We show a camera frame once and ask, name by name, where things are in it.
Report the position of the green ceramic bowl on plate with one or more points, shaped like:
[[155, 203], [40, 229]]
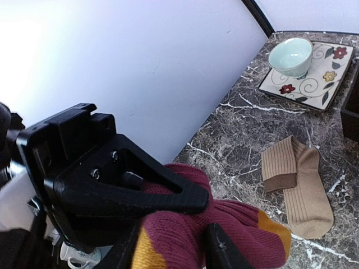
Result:
[[292, 57]]

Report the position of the black compartment storage box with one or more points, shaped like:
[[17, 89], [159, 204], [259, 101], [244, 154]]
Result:
[[349, 111]]

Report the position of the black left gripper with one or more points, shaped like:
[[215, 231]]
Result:
[[97, 182]]

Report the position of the brown sock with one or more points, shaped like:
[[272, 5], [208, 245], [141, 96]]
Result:
[[293, 168]]

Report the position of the magenta striped sock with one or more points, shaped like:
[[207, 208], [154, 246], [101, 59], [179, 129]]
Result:
[[172, 240]]

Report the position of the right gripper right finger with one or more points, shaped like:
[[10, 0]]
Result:
[[220, 251]]

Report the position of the black left corner post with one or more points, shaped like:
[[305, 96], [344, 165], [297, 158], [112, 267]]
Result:
[[259, 16]]

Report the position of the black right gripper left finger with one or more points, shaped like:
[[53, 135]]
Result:
[[121, 254]]

